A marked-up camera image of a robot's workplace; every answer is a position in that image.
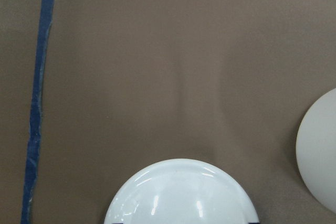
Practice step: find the white round mug lid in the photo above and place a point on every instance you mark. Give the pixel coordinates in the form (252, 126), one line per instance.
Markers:
(181, 191)

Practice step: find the white enamel mug blue rim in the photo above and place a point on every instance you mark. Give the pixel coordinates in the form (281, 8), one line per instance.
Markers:
(315, 150)

